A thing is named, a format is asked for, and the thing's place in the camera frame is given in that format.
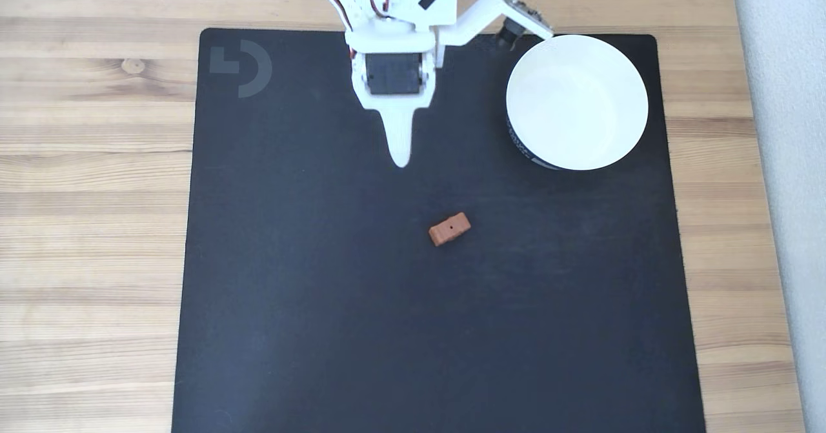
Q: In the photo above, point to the camera on white bracket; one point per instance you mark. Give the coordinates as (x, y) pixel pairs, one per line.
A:
(490, 10)

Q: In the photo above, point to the white round plate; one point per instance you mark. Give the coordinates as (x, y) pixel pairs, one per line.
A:
(577, 104)

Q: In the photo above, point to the black mat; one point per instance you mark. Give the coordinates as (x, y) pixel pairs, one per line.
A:
(322, 291)

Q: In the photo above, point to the orange brick toy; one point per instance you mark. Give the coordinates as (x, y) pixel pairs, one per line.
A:
(450, 229)

